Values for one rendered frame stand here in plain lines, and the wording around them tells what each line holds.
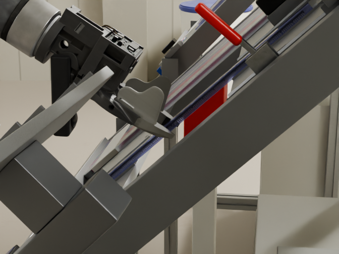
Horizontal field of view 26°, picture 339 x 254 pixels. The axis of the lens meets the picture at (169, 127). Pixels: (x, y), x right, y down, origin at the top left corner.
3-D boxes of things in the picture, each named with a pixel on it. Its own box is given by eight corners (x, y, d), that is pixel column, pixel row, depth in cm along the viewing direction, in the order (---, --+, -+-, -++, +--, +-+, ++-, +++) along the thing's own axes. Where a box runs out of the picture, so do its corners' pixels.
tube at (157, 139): (41, 241, 107) (36, 236, 107) (44, 237, 108) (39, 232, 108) (314, 10, 92) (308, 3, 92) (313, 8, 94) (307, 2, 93)
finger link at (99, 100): (134, 118, 94) (81, 78, 96) (128, 127, 95) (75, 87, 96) (147, 113, 99) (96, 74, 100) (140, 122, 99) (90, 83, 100)
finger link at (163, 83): (196, 99, 101) (139, 65, 99) (173, 132, 103) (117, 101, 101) (195, 91, 104) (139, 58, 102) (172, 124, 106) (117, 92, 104)
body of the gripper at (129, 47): (138, 60, 94) (59, 8, 94) (105, 114, 97) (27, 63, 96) (148, 50, 101) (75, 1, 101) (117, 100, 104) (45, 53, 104)
